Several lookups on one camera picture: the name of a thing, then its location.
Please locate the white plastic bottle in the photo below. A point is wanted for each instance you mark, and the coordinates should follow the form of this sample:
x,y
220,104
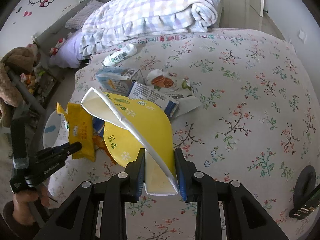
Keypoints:
x,y
120,55

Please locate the checked ruffled quilt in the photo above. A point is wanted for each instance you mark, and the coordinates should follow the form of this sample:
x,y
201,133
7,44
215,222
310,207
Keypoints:
x,y
150,10

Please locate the brown fleece blanket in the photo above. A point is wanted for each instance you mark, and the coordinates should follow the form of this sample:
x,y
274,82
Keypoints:
x,y
15,65

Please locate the pile of small plush toys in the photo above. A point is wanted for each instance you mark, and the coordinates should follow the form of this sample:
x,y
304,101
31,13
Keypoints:
x,y
31,77

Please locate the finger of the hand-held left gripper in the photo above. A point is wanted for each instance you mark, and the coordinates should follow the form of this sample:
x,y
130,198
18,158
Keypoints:
x,y
72,148

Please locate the white pecan snack bag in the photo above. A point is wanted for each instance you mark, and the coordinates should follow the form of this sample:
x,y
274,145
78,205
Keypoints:
x,y
162,82

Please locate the lavender pillow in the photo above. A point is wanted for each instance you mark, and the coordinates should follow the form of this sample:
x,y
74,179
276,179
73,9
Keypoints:
x,y
67,52

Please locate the person's left hand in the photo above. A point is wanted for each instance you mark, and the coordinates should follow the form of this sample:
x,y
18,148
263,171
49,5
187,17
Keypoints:
x,y
25,205

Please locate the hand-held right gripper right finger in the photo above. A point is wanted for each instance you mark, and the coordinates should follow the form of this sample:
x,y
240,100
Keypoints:
x,y
180,177

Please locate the white round bin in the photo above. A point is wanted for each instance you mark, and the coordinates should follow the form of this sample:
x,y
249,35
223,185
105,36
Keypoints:
x,y
51,130

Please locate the grey checked pillow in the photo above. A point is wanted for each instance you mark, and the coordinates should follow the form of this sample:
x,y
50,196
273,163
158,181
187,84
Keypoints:
x,y
82,15

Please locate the bedside cabinet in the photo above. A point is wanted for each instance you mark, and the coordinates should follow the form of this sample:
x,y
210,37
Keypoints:
x,y
46,85

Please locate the blue and white box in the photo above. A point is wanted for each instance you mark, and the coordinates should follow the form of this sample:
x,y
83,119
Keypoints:
x,y
152,95

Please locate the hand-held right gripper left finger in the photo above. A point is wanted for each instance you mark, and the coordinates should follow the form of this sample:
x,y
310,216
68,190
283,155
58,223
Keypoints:
x,y
140,177

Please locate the orange snack wrapper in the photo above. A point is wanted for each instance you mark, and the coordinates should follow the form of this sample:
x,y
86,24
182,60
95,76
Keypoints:
x,y
101,143

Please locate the yellow snack packet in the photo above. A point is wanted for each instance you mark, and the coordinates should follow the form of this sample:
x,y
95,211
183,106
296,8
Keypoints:
x,y
80,127

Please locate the grey bed headboard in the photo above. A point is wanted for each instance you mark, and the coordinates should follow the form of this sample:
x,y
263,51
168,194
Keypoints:
x,y
57,25

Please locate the red and white plush toy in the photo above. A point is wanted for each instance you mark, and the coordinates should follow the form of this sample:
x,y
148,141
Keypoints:
x,y
57,47

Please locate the person's left forearm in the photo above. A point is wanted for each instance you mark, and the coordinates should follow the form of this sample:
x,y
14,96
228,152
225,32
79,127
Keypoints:
x,y
15,227

